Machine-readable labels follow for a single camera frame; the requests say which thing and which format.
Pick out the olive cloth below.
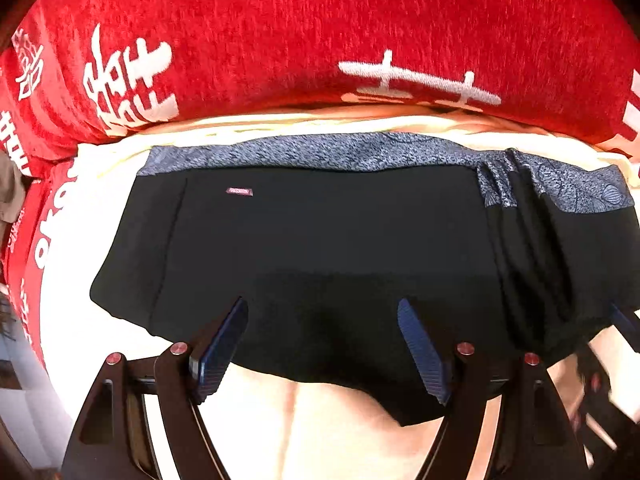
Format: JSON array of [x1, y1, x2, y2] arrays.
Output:
[[0, 152, 30, 226]]

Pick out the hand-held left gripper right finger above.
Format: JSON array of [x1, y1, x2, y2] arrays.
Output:
[[397, 298, 591, 480]]

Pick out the black pants with blue trim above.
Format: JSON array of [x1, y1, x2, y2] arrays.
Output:
[[90, 132, 640, 427]]

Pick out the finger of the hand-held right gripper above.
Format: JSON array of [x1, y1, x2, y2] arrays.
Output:
[[570, 340, 640, 466], [610, 303, 640, 353]]

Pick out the red printed blanket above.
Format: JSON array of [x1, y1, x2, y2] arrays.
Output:
[[0, 0, 640, 373]]

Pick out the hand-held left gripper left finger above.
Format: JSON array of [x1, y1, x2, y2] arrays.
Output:
[[61, 297, 249, 480]]

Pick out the cream patterned blanket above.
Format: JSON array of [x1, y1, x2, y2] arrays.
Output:
[[37, 109, 640, 480]]

